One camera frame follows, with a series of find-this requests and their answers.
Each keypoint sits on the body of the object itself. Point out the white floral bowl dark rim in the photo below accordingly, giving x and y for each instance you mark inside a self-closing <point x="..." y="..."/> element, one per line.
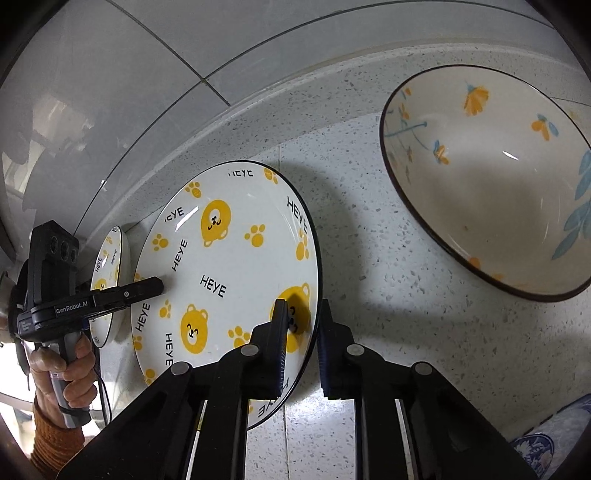
<point x="485" y="184"/>

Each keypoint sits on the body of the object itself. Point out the small white bear print plate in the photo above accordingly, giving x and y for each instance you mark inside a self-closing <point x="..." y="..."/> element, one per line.
<point x="108" y="258"/>

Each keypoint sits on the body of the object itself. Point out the person's left forearm orange sleeve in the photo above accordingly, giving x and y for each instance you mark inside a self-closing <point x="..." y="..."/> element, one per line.
<point x="55" y="443"/>

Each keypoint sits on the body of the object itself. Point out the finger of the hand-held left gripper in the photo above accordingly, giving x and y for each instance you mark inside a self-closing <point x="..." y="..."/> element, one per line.
<point x="138" y="290"/>

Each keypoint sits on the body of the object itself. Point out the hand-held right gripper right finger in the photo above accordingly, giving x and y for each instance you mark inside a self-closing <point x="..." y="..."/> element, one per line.
<point x="323" y="360"/>

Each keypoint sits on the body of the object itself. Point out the large white bear print plate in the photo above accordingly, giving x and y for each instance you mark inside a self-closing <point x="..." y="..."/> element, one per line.
<point x="221" y="258"/>

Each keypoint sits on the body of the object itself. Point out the blue patterned plate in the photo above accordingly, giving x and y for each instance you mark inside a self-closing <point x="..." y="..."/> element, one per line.
<point x="535" y="450"/>

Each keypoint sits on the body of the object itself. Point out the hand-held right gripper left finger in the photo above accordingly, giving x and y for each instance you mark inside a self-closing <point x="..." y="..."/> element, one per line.
<point x="280" y="355"/>

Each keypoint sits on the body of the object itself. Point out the person's left hand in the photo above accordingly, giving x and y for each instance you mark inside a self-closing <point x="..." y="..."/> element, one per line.
<point x="81" y="374"/>

